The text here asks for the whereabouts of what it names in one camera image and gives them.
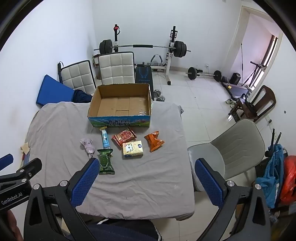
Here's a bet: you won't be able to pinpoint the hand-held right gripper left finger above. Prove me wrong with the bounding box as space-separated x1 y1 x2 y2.
23 158 100 241

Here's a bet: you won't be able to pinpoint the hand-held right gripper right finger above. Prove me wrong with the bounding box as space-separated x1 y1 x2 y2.
195 158 272 241

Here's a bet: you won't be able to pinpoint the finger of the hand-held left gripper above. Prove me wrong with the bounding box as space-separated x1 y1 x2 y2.
0 153 14 172
9 158 43 184

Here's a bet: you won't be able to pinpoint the green snack packet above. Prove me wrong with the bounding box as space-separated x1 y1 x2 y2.
97 148 115 175

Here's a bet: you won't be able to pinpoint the pink cloth bundle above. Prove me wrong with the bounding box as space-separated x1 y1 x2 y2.
80 138 95 159

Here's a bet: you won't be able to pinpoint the blue tube packet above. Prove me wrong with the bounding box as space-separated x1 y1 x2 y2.
99 127 111 149

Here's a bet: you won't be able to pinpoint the yellow tissue pack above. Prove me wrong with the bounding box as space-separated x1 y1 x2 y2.
122 140 144 158

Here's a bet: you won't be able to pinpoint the red snack packet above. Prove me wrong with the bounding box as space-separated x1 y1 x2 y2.
112 128 137 147

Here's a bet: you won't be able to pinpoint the orange snack packet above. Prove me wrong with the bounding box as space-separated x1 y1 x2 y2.
144 131 165 153

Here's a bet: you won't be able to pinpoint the cardboard box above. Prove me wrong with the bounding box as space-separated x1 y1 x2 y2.
87 83 153 128

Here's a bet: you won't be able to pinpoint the grey office chair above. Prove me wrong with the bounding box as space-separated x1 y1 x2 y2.
188 119 266 193

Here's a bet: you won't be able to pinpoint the grey tablecloth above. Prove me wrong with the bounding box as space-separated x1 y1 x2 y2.
24 101 196 220

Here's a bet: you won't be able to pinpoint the person's dark pants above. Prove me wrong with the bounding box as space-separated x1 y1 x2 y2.
88 219 164 241

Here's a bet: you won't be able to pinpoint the blue plastic bag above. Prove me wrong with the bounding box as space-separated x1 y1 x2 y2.
254 144 285 209

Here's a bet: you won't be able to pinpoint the blue foam mat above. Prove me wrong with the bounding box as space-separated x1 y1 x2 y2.
36 74 75 107

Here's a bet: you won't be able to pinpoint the red plastic bag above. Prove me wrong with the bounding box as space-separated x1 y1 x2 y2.
280 155 296 205

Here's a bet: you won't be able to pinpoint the dark blue garment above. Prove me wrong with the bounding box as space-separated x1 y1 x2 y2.
73 89 93 103

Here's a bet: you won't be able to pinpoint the chrome dumbbell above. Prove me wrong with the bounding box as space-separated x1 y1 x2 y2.
153 89 166 102

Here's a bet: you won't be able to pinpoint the black treadmill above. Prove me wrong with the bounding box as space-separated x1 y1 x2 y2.
221 81 251 100

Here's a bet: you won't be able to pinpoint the white quilted chair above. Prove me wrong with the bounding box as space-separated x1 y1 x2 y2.
98 52 136 86
60 60 96 95

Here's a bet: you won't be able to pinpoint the dark wooden chair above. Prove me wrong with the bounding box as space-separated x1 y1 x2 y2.
228 85 277 123

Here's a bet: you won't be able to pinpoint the black speaker box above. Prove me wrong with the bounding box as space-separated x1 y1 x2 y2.
229 72 242 85

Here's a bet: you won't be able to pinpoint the short barbell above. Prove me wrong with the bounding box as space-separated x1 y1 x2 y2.
185 67 223 81

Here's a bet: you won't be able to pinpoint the black weight bench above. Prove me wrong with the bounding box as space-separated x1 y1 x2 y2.
135 62 154 91

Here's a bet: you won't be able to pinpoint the black stand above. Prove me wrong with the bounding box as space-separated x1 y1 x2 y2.
250 61 266 87

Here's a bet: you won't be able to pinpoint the white bench press rack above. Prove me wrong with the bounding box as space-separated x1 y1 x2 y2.
111 24 179 85

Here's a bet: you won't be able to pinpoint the window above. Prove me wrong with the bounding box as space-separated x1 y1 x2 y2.
262 35 279 88

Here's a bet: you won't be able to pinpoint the long barbell with black plates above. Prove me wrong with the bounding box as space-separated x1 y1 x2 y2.
94 40 191 58

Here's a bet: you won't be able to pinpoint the grey exercise handle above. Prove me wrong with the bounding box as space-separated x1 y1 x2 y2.
150 54 163 67

